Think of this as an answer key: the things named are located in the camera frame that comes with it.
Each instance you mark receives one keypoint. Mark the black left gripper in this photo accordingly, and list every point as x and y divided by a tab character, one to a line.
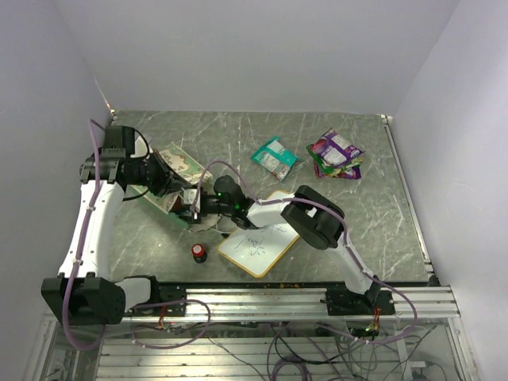
167	176

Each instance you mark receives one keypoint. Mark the teal snack packet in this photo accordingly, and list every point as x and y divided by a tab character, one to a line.
275	158

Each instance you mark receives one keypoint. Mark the purple Fox's berries candy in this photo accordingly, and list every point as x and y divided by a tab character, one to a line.
341	174

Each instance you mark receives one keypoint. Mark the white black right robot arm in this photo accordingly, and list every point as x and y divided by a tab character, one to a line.
317	220

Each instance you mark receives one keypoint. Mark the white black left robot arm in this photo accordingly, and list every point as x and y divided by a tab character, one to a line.
82	292

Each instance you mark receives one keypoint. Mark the small yellow-framed whiteboard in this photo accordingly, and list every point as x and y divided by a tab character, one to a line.
257	250

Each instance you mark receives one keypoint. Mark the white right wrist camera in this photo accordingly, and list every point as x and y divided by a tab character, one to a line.
191	199

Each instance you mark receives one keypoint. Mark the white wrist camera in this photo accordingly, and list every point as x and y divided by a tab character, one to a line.
142	146
191	199

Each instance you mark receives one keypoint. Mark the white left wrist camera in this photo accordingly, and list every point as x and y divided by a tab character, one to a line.
142	146

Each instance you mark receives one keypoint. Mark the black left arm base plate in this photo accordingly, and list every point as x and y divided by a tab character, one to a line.
173	299

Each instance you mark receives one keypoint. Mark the aluminium frame rail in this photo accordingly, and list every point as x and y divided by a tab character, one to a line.
293	302

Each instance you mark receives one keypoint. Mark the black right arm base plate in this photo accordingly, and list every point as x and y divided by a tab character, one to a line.
341	302

